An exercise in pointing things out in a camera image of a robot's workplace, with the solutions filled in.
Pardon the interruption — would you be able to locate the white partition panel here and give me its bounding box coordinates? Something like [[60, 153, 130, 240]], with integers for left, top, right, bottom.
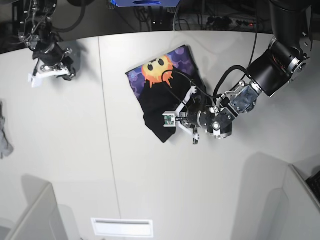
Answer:
[[0, 174, 81, 240], [258, 165, 320, 240]]

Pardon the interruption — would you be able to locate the black T-shirt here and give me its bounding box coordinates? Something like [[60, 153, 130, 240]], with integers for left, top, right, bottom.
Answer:
[[125, 45, 207, 143]]

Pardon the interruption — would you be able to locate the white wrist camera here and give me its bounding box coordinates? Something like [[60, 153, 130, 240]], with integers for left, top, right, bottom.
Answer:
[[162, 86, 197, 131], [27, 69, 70, 88]]

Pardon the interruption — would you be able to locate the grey cloth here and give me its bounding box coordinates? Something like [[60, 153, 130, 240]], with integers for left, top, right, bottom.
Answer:
[[0, 102, 14, 159]]

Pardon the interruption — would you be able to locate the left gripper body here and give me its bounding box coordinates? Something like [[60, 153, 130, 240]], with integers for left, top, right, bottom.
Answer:
[[178, 99, 215, 134]]

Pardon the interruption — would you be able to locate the white left partition panel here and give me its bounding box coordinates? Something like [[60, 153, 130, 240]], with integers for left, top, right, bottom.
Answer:
[[0, 174, 81, 240]]

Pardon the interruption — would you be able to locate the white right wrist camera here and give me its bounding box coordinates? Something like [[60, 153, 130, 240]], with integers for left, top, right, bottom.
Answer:
[[27, 69, 70, 88]]

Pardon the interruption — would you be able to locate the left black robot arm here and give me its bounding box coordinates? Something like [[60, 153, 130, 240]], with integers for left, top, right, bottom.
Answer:
[[176, 0, 315, 144]]

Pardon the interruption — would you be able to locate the white right partition panel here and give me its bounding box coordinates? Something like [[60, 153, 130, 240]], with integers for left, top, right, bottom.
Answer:
[[258, 165, 320, 240]]

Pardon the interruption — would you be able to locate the black keyboard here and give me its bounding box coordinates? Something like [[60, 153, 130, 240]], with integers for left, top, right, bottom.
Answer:
[[306, 172, 320, 201]]

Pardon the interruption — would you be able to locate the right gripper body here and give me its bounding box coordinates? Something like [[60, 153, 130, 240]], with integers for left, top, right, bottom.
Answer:
[[32, 42, 73, 71]]

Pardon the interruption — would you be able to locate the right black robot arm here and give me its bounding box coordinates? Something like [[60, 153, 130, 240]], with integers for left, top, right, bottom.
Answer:
[[18, 0, 86, 88]]

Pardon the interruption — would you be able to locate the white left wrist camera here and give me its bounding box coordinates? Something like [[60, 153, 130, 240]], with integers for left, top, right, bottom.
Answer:
[[162, 86, 197, 131]]

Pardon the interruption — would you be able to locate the blue box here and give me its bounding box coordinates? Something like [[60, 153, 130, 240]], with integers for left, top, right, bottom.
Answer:
[[110, 0, 180, 8]]

